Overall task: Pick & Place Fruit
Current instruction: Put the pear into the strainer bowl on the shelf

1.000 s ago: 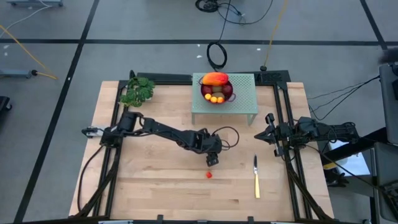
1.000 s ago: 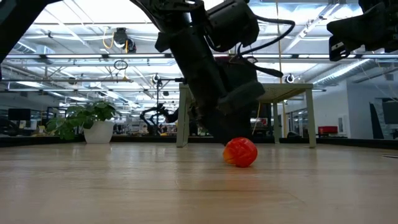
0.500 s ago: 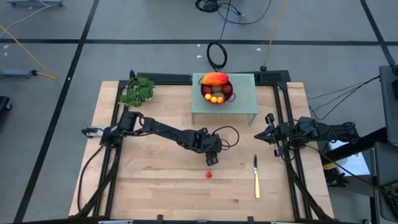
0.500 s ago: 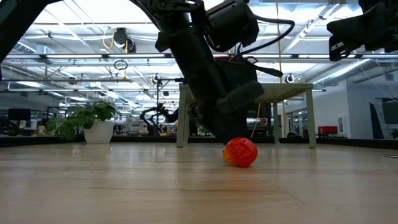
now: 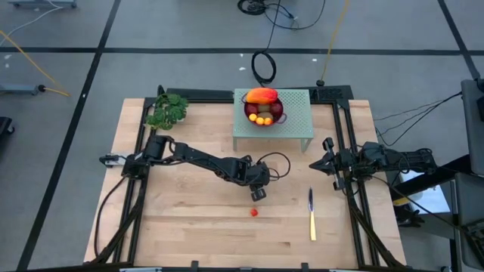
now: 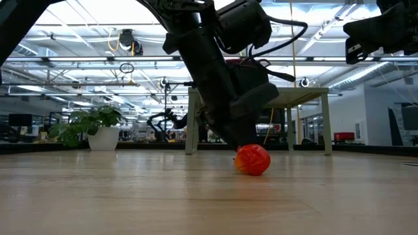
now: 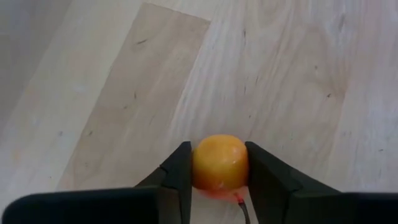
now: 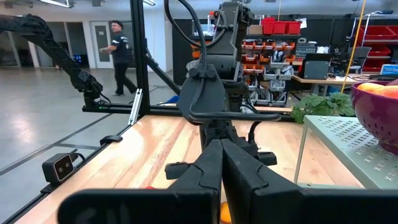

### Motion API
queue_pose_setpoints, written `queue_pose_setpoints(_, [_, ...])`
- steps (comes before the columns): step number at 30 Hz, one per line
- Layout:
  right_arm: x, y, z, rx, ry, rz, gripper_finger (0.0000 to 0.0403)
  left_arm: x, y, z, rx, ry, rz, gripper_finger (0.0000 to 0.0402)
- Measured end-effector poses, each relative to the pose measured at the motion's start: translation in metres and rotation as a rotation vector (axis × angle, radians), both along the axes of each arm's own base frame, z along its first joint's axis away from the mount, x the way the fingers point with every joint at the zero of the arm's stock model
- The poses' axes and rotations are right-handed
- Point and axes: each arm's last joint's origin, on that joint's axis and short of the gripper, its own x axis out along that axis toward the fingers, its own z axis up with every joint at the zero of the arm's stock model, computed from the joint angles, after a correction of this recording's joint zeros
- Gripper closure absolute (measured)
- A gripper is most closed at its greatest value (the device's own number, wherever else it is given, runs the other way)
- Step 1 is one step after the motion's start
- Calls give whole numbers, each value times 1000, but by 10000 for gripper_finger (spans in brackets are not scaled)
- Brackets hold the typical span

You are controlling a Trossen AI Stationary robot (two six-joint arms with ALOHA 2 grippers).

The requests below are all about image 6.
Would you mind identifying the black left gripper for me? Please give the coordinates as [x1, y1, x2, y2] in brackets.
[162, 29, 280, 151]

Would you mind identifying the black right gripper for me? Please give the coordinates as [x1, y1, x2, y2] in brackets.
[343, 0, 418, 65]

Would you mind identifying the maroon plastic colander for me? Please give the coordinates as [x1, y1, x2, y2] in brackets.
[225, 57, 272, 88]

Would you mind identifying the wrinkled red orange pepper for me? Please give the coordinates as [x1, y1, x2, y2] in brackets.
[233, 144, 272, 177]

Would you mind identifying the black equipment cabinet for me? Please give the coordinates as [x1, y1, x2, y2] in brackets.
[256, 108, 285, 146]

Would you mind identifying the pale green perforated riser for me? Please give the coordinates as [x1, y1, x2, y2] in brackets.
[185, 87, 333, 156]

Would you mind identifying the person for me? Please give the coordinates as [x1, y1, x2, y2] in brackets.
[172, 112, 189, 130]

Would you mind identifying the black boom stand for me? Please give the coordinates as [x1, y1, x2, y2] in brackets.
[159, 77, 197, 131]

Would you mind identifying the dark computer monitor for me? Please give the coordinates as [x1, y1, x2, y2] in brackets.
[400, 106, 418, 132]
[8, 113, 33, 129]

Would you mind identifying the red box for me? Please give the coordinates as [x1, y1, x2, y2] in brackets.
[333, 132, 356, 143]

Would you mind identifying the green plant in white pot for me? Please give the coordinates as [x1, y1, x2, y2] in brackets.
[48, 106, 123, 151]

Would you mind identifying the yellow hanging cable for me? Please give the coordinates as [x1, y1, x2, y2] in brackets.
[288, 0, 298, 88]

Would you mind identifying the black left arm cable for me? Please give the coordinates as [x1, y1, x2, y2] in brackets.
[248, 15, 310, 82]

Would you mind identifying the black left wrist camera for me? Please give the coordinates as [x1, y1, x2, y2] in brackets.
[217, 0, 273, 55]

